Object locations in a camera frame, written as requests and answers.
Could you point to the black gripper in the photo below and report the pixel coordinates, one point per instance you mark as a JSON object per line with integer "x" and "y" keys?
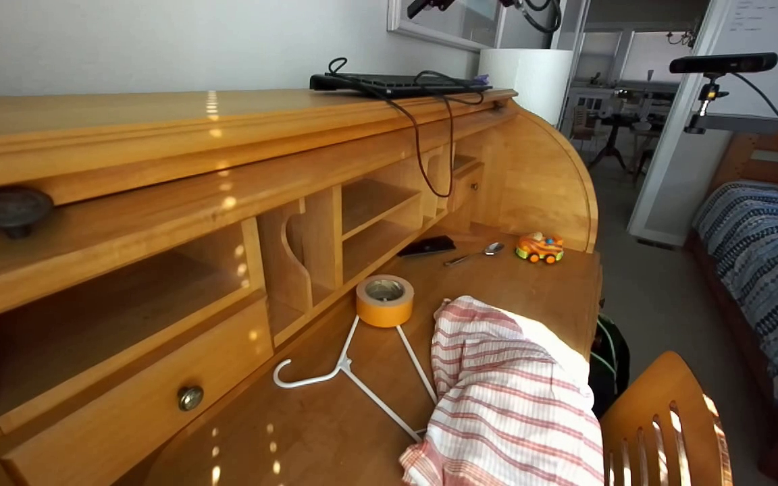
{"x": 430, "y": 5}

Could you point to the black computer keyboard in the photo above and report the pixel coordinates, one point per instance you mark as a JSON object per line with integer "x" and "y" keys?
{"x": 391, "y": 85}

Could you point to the black stand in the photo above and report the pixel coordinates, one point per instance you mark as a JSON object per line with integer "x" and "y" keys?
{"x": 615, "y": 125}

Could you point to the grey metal shelf unit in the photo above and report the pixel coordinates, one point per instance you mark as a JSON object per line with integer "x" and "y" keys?
{"x": 642, "y": 94}

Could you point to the small metallic object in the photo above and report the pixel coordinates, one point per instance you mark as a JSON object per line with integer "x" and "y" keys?
{"x": 492, "y": 248}

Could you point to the yellow orange toy car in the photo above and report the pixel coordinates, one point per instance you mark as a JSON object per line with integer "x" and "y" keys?
{"x": 541, "y": 248}

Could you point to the orange tape roll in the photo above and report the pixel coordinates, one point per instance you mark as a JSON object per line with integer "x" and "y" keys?
{"x": 385, "y": 305}

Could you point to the white board panel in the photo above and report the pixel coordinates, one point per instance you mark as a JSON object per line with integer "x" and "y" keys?
{"x": 669, "y": 197}

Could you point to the wooden roll-top desk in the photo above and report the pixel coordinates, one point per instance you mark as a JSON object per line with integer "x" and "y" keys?
{"x": 137, "y": 232}

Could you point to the black backpack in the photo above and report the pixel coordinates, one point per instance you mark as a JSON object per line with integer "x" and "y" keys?
{"x": 612, "y": 368}

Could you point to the red striped white cloth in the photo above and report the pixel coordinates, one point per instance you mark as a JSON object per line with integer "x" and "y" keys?
{"x": 506, "y": 406}

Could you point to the blue striped blanket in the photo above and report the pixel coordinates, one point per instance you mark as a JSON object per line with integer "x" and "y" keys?
{"x": 768, "y": 260}

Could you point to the small metal drawer knob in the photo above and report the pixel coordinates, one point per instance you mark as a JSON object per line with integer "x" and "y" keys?
{"x": 190, "y": 397}

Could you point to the dark round desk knob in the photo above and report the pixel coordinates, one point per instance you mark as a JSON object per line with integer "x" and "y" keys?
{"x": 7, "y": 208}

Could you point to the wooden chair back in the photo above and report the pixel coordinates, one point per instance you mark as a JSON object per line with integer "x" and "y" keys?
{"x": 669, "y": 422}

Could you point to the white framed wall panel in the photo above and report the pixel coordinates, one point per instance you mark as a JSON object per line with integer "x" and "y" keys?
{"x": 443, "y": 29}

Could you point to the black camera on tripod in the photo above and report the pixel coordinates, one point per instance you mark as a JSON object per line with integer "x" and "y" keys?
{"x": 723, "y": 62}

